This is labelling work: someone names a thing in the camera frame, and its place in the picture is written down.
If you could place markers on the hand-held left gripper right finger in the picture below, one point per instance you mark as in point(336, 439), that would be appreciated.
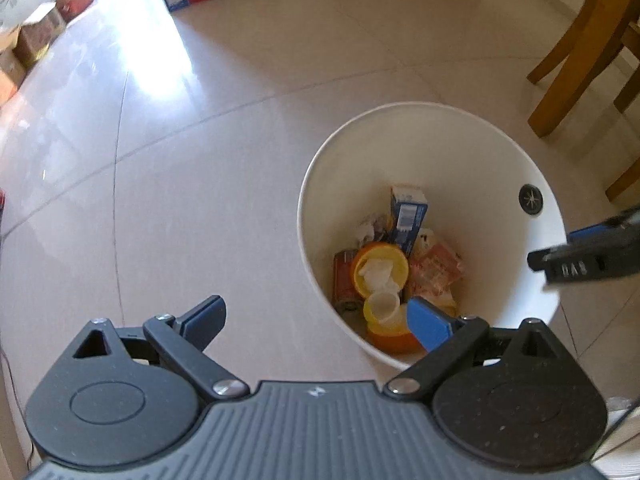
point(427, 322)

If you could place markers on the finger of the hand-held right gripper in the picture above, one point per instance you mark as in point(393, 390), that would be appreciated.
point(595, 232)
point(590, 262)

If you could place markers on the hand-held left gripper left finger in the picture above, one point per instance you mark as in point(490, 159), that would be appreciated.
point(205, 320)

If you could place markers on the whole orange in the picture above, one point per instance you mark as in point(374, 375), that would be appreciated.
point(392, 341)

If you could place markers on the cream milk tea cup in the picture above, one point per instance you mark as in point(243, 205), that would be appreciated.
point(382, 308)

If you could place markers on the pink snack packet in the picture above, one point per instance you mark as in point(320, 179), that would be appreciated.
point(435, 265)

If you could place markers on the white paper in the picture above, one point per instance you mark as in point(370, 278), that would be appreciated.
point(375, 274)

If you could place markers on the red drink can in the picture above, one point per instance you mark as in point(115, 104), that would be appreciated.
point(344, 277)

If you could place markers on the blue drink carton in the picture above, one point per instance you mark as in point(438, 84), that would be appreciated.
point(407, 217)

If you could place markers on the silver wrapper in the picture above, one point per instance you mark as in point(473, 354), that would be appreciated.
point(370, 230)

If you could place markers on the white plastic trash bin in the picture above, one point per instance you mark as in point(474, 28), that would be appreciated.
point(340, 170)

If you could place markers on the wooden chair legs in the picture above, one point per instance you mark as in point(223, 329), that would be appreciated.
point(585, 35)

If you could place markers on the brown cardboard box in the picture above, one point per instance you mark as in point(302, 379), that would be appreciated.
point(35, 35)
point(10, 72)

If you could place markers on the red carton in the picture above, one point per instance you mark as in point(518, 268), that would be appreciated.
point(75, 2)

